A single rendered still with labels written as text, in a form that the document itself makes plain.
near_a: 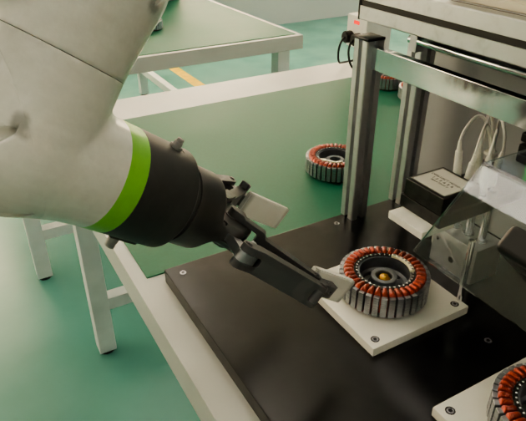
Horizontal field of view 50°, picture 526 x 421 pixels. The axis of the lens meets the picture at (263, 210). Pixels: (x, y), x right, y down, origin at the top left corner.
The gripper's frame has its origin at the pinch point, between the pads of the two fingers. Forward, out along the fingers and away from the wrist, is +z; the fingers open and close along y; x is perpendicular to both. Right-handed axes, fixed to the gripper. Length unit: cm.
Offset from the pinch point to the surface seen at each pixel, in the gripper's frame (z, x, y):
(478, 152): 16.6, 20.8, -0.5
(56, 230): 44, -77, -123
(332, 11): 352, 81, -429
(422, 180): 10.0, 13.9, -0.1
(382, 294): 8.4, 0.9, 6.6
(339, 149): 34.1, 7.9, -34.4
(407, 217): 10.3, 9.3, 1.4
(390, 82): 68, 27, -63
